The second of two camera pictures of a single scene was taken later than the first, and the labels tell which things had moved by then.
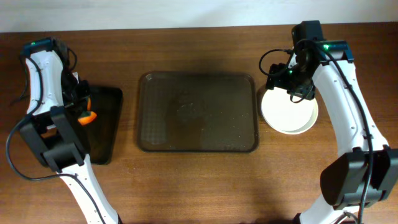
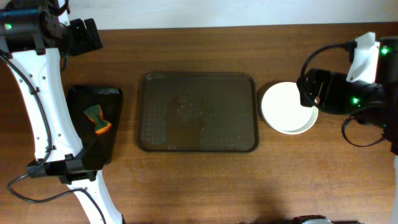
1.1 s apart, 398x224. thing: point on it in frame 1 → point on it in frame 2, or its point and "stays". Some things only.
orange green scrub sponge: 89,116 → 95,114
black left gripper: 82,101 → 76,37
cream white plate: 286,117 stays
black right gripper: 277,76 → 319,88
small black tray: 106,102 stays
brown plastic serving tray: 203,112 stays
